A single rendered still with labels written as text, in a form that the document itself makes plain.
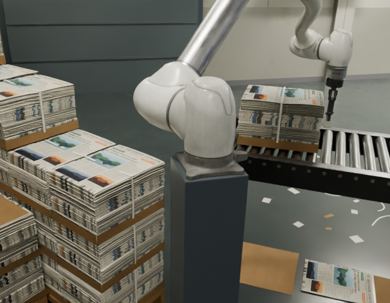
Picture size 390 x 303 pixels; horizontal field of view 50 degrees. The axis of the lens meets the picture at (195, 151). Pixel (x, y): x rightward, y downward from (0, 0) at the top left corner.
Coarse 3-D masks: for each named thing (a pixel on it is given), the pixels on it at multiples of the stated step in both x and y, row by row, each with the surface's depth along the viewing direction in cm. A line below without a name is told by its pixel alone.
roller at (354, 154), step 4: (352, 136) 214; (356, 136) 214; (352, 140) 210; (356, 140) 209; (352, 144) 204; (356, 144) 204; (352, 148) 200; (356, 148) 199; (352, 152) 196; (356, 152) 195; (360, 152) 199; (352, 156) 191; (356, 156) 190; (360, 156) 193; (352, 160) 188; (356, 160) 187; (360, 160) 189; (352, 164) 184; (356, 164) 182; (360, 164) 184; (360, 168) 180
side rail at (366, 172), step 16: (256, 160) 187; (272, 160) 185; (288, 160) 185; (256, 176) 190; (272, 176) 188; (288, 176) 185; (304, 176) 183; (320, 176) 180; (336, 176) 178; (352, 176) 176; (368, 176) 174; (384, 176) 172; (336, 192) 181; (352, 192) 178; (368, 192) 176; (384, 192) 174
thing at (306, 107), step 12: (300, 96) 196; (312, 96) 196; (288, 108) 187; (300, 108) 185; (312, 108) 184; (324, 108) 183; (288, 120) 188; (300, 120) 187; (312, 120) 186; (288, 132) 190; (300, 132) 189; (312, 132) 187
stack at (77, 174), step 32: (0, 160) 185; (32, 160) 172; (64, 160) 172; (96, 160) 173; (128, 160) 174; (160, 160) 176; (32, 192) 176; (64, 192) 160; (96, 192) 149; (128, 192) 163; (160, 192) 178; (96, 224) 152; (160, 224) 186; (64, 256) 176; (96, 256) 160; (128, 256) 172; (160, 256) 192; (64, 288) 184; (128, 288) 179
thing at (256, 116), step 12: (252, 96) 193; (264, 96) 194; (240, 108) 194; (252, 108) 190; (264, 108) 189; (240, 120) 194; (252, 120) 192; (264, 120) 191; (240, 132) 196; (252, 132) 194; (264, 132) 193
